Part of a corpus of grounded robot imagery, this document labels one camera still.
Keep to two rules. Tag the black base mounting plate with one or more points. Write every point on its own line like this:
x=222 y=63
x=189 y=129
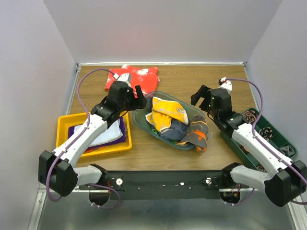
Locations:
x=192 y=184

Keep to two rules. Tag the grey orange towel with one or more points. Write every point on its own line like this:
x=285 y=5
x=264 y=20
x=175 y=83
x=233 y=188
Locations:
x=197 y=134

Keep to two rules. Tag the dark blue towel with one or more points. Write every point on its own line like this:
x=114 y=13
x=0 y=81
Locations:
x=176 y=132

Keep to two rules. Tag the rolled brown sock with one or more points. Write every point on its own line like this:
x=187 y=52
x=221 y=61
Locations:
x=261 y=168

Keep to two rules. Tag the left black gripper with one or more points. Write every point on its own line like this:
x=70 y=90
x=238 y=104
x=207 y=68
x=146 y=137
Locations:
x=139 y=103

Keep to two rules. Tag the red white folded towel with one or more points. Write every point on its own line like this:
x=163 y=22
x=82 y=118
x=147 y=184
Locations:
x=147 y=78

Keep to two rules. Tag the grey rolled sock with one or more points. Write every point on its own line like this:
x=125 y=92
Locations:
x=287 y=151

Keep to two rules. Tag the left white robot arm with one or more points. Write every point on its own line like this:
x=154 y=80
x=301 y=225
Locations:
x=57 y=169

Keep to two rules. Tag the teal plastic basket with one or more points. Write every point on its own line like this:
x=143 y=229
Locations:
x=138 y=117

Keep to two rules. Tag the green divided organizer box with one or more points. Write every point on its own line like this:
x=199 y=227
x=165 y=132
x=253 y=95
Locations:
x=277 y=140

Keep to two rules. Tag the yellow plastic tray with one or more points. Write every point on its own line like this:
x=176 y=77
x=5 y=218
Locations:
x=65 y=129

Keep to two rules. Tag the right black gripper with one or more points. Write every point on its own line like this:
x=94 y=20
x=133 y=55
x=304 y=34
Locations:
x=202 y=92

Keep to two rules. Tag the rolled patterned sock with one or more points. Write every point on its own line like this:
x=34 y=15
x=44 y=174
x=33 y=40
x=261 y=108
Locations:
x=266 y=133
x=250 y=115

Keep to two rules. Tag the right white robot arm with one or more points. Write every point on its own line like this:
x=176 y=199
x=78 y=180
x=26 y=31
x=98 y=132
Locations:
x=283 y=181

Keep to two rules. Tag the yellow grey duck towel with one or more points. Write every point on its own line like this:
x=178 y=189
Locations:
x=162 y=113

